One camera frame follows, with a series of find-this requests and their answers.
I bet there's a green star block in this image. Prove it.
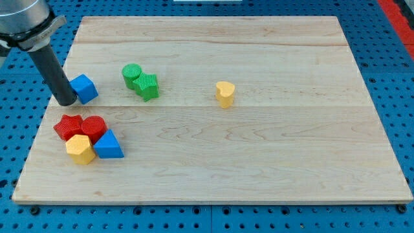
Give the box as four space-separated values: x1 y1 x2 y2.
133 73 159 102

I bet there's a red star block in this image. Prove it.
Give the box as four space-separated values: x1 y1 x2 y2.
53 115 83 141

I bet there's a blue cube block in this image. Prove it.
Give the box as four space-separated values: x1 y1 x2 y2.
70 74 98 104

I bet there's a red tape strip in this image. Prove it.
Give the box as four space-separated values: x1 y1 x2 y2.
377 0 413 58

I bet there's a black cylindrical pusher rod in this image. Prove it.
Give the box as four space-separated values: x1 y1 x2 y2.
28 44 77 106

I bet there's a yellow heart block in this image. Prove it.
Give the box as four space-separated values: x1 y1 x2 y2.
215 81 235 109

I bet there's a red cylinder block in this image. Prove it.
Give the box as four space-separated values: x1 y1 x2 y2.
81 115 108 144

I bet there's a light wooden board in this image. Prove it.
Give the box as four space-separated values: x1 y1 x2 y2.
12 16 413 205

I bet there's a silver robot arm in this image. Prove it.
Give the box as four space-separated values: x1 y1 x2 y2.
1 0 77 106

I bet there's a yellow hexagon block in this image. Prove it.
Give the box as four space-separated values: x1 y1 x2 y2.
65 135 96 165

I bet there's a green cylinder block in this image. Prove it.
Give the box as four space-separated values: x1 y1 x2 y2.
122 63 142 89

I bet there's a blue triangle block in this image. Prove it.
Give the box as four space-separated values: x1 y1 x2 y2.
93 129 124 159

